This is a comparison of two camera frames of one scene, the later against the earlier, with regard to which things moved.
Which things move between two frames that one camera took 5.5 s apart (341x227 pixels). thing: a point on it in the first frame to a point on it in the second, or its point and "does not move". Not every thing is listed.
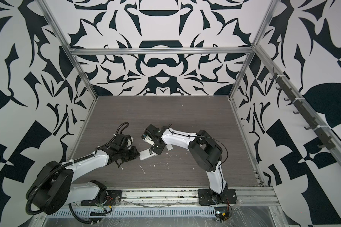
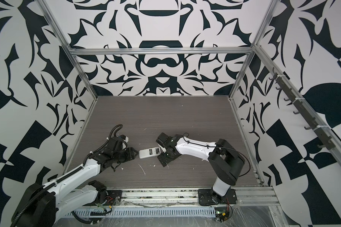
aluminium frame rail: [152, 50] does not move
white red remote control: [146, 153] does not move
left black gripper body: [128, 154] does not move
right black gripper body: [157, 148] to [166, 157]
